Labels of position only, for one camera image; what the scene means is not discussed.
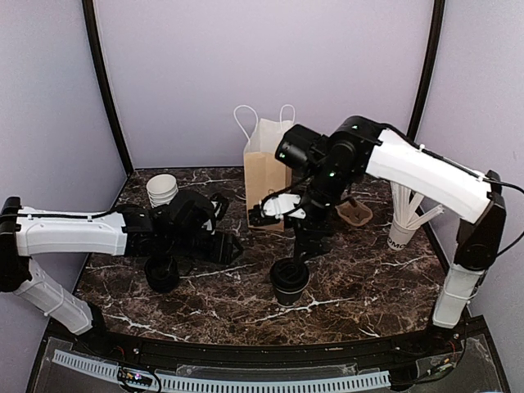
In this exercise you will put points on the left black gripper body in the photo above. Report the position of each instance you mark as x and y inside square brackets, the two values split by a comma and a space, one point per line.
[220, 253]

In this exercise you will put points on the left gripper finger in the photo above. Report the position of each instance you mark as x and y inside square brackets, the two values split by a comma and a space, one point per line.
[234, 246]
[230, 256]

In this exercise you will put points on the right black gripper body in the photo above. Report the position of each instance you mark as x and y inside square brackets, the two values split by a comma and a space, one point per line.
[302, 228]

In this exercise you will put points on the black cup lid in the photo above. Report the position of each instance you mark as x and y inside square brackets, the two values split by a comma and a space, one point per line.
[289, 277]

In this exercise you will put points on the black paper coffee cup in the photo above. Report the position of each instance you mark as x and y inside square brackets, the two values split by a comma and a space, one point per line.
[287, 298]

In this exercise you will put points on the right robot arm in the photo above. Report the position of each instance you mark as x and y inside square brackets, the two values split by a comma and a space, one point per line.
[362, 146]

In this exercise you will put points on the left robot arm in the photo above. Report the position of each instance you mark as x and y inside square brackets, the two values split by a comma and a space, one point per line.
[184, 227]

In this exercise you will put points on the cardboard cup carrier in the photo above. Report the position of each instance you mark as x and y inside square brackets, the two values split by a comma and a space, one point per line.
[357, 214]

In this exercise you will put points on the stack of black lids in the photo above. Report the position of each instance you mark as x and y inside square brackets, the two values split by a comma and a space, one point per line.
[162, 273]

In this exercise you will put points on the brown paper bag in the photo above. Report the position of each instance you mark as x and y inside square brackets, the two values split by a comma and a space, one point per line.
[264, 174]

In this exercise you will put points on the stack of paper cups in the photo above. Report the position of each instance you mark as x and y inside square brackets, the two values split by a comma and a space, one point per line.
[161, 189]

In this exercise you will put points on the white cup holding straws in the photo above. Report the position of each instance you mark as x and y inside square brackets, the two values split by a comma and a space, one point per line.
[399, 236]

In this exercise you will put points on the wrapped paper straws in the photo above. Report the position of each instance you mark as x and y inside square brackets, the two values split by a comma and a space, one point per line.
[405, 205]

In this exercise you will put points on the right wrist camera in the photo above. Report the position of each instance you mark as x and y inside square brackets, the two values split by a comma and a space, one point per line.
[276, 209]

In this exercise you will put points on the grey cable duct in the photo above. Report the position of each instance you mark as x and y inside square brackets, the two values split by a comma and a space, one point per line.
[211, 379]

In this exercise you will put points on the right black frame post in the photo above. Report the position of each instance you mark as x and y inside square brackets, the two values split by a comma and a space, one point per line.
[433, 41]

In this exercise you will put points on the black frame post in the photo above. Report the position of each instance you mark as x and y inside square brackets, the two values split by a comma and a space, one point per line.
[103, 82]
[433, 41]

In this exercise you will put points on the left black frame post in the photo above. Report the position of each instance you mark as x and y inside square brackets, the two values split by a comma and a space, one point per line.
[103, 82]

